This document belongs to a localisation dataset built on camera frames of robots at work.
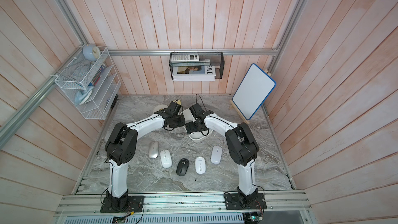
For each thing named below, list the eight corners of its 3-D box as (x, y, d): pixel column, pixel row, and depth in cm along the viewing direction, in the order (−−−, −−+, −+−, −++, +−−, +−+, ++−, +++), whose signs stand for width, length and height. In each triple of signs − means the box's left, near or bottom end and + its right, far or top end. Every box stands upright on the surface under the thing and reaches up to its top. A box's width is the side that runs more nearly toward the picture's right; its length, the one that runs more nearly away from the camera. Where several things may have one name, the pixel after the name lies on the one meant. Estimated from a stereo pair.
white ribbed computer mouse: (195, 173, 84) (195, 172, 82) (195, 158, 90) (195, 156, 88) (206, 173, 84) (206, 172, 82) (205, 158, 90) (205, 156, 88)
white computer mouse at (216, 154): (211, 164, 88) (211, 162, 86) (210, 147, 95) (210, 145, 92) (223, 164, 88) (223, 162, 86) (221, 147, 95) (221, 145, 92)
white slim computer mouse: (162, 169, 86) (161, 168, 84) (160, 152, 93) (159, 150, 91) (173, 166, 87) (173, 165, 85) (170, 149, 94) (170, 148, 92)
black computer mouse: (175, 174, 84) (174, 173, 82) (181, 158, 90) (180, 157, 88) (185, 177, 83) (184, 176, 81) (190, 161, 89) (190, 159, 87)
